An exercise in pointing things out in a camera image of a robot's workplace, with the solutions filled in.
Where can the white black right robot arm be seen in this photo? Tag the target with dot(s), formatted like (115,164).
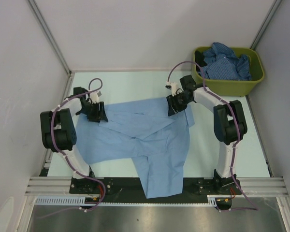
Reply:
(229,127)

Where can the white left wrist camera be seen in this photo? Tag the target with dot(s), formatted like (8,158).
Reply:
(95,96)

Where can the blue checkered shirt in bin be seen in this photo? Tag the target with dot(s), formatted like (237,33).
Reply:
(221,63)

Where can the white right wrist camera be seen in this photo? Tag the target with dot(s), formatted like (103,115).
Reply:
(173,87)

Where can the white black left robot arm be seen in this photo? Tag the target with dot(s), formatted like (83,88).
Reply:
(59,135)

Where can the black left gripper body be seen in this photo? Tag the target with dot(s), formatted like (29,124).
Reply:
(92,111)

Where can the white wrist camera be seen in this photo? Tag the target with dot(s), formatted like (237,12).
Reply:
(173,87)
(95,96)

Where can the white slotted cable duct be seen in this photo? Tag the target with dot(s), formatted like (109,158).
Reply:
(88,201)

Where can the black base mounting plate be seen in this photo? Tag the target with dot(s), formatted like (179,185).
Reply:
(129,190)

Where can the light blue long sleeve shirt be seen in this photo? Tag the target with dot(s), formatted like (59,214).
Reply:
(143,131)

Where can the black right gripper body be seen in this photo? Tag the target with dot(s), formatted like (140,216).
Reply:
(180,101)

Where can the aluminium frame post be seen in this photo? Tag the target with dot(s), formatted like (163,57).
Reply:
(48,34)
(265,24)

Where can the aluminium front rail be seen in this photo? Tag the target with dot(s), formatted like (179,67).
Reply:
(251,186)

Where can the aluminium frame post left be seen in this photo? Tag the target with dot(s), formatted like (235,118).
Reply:
(48,34)

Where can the aluminium frame post right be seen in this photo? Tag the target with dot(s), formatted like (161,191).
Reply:
(265,24)

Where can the green plastic bin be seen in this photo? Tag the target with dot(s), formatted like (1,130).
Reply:
(229,88)

